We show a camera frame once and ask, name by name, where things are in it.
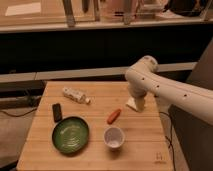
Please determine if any orange-red pepper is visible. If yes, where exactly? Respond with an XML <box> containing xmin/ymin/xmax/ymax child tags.
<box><xmin>107</xmin><ymin>109</ymin><xmax>121</xmax><ymax>124</ymax></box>

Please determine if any white ceramic cup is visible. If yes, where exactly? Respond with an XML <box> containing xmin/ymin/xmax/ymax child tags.
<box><xmin>103</xmin><ymin>127</ymin><xmax>125</xmax><ymax>150</ymax></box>

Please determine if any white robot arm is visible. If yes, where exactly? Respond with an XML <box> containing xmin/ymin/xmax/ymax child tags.
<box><xmin>125</xmin><ymin>55</ymin><xmax>213</xmax><ymax>125</ymax></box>

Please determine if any white sponge block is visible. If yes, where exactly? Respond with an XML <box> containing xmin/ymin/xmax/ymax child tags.
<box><xmin>126</xmin><ymin>97</ymin><xmax>137</xmax><ymax>110</ymax></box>

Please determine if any green bowl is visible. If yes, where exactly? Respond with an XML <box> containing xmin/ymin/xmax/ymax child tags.
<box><xmin>52</xmin><ymin>116</ymin><xmax>89</xmax><ymax>154</ymax></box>

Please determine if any black phone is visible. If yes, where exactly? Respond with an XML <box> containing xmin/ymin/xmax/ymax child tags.
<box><xmin>52</xmin><ymin>103</ymin><xmax>62</xmax><ymax>122</ymax></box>

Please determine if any black cable by table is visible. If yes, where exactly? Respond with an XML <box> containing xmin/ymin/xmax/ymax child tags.
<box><xmin>159</xmin><ymin>111</ymin><xmax>177</xmax><ymax>164</ymax></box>

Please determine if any black floor cable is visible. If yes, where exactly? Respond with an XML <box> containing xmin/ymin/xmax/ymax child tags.
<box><xmin>0</xmin><ymin>105</ymin><xmax>38</xmax><ymax>118</ymax></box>

